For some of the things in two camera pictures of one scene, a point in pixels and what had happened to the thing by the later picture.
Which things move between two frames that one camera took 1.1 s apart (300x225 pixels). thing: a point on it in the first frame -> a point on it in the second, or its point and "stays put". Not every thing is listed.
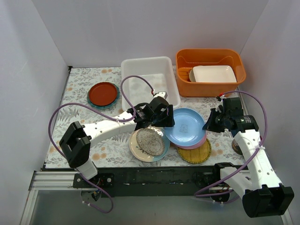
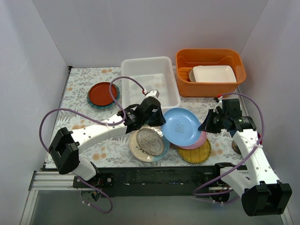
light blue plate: x=188 y=130 stays put
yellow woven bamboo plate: x=197 y=155 stays put
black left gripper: x=168 y=116 -> x=151 y=112
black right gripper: x=215 y=123 stays put
